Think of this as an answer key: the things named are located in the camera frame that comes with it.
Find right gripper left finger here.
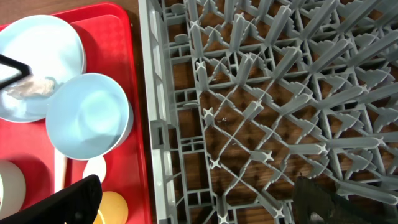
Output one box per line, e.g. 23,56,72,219
1,174,103,224

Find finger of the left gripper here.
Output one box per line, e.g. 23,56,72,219
1,55,32,90

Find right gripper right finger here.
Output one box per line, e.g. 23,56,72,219
293,176,397,224

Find white tissue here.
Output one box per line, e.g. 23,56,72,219
6,77,55,100

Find yellow plastic cup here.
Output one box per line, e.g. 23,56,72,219
93,191,129,224

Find grey dishwasher rack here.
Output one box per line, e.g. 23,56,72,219
139,0,397,223

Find light blue plate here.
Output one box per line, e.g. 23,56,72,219
1,15,86,123

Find white plastic spoon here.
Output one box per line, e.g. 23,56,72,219
83,156,107,183

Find white plastic fork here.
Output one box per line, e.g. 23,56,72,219
54,148,68,193

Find green bowl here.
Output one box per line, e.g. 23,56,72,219
1,159,26,219

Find light blue bowl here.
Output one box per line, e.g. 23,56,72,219
45,73,134,160

